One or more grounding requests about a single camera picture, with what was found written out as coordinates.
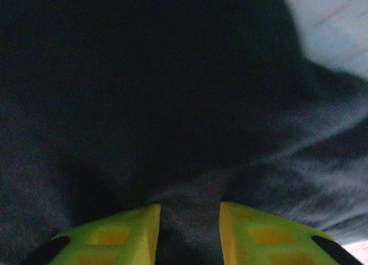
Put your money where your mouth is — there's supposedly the black t-shirt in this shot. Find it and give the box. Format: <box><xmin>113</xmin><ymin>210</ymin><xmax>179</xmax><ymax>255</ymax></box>
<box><xmin>0</xmin><ymin>0</ymin><xmax>368</xmax><ymax>265</ymax></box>

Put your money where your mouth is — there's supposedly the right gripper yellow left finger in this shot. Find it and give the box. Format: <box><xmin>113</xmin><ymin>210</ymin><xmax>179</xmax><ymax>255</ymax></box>
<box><xmin>17</xmin><ymin>203</ymin><xmax>162</xmax><ymax>265</ymax></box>

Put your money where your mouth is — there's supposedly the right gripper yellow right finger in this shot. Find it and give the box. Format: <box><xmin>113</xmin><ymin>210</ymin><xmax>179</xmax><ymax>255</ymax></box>
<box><xmin>219</xmin><ymin>201</ymin><xmax>365</xmax><ymax>265</ymax></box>

